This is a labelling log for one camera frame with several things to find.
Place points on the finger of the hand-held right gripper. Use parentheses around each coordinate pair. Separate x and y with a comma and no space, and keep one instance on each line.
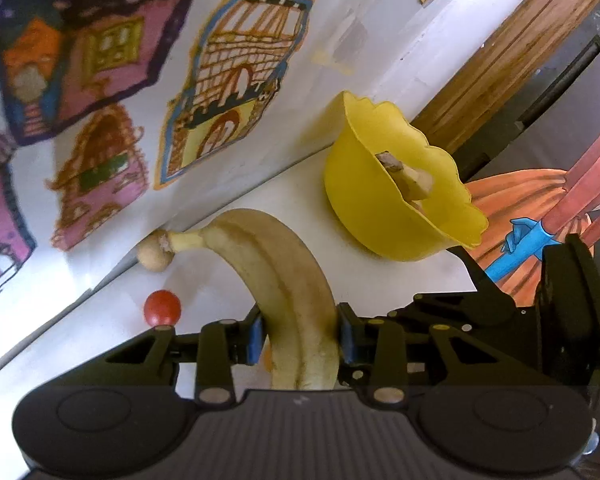
(470,307)

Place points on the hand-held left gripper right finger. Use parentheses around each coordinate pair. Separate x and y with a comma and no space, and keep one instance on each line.
(345,340)

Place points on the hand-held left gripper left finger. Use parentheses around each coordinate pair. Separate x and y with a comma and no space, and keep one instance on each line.
(255,341)

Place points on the large yellow banana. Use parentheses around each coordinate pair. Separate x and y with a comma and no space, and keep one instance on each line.
(290,280)

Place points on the red cherry tomato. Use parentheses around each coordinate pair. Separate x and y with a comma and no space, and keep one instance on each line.
(162,307)

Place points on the dancer painting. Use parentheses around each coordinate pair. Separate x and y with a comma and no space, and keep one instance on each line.
(505,195)

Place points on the yellow plastic bowl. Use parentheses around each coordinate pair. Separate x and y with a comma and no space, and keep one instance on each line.
(370,210)

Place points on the beige fruit scrap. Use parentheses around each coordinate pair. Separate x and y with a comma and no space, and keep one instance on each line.
(405,176)

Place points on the house drawings poster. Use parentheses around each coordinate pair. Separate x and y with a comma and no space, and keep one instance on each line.
(130,110)

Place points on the wooden door frame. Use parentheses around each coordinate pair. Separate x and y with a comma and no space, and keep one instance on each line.
(505,60)

